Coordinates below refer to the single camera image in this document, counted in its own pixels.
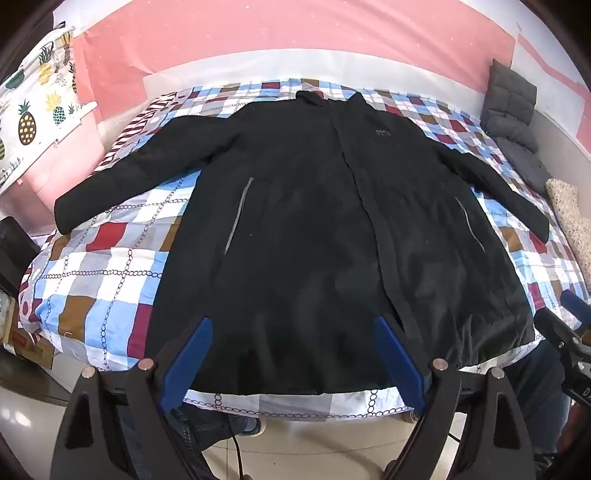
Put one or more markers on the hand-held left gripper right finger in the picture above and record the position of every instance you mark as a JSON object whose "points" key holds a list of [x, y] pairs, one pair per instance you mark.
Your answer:
{"points": [[397, 360]]}

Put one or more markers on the blue shoe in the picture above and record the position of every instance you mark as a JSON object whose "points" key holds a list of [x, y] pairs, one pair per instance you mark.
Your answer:
{"points": [[254, 427]]}

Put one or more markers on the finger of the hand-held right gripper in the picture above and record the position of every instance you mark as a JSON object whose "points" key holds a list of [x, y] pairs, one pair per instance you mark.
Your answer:
{"points": [[556, 334], [575, 303]]}

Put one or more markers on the person's leg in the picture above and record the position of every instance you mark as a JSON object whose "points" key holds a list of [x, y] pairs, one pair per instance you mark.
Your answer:
{"points": [[207, 429], [535, 397]]}

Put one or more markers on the grey puffer jacket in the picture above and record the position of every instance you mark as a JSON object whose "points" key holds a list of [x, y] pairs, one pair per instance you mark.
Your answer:
{"points": [[510, 110]]}

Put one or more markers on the checkered bed sheet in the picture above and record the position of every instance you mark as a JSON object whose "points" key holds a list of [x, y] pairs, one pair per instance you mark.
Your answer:
{"points": [[106, 277]]}

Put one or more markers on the black box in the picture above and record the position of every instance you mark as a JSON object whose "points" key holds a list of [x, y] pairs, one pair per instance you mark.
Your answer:
{"points": [[16, 254]]}

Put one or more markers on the person's right leg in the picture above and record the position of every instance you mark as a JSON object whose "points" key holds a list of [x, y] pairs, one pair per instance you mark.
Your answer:
{"points": [[535, 397]]}

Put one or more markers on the black jacket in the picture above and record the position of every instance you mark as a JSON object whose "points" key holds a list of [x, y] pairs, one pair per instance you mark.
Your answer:
{"points": [[314, 240]]}

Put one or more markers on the person's left leg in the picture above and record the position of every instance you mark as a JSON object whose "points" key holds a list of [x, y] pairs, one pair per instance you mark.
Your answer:
{"points": [[207, 429]]}

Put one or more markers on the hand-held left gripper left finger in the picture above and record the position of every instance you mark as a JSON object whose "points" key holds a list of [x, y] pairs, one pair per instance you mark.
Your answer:
{"points": [[194, 355]]}

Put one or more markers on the pineapple print curtain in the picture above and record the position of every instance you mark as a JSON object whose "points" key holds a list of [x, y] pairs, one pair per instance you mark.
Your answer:
{"points": [[32, 115]]}

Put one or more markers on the cardboard box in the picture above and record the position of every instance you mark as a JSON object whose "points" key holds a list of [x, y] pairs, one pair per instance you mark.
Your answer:
{"points": [[30, 346]]}

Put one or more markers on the beige fuzzy cloth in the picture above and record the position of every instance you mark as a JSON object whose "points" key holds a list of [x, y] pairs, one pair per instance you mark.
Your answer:
{"points": [[572, 221]]}

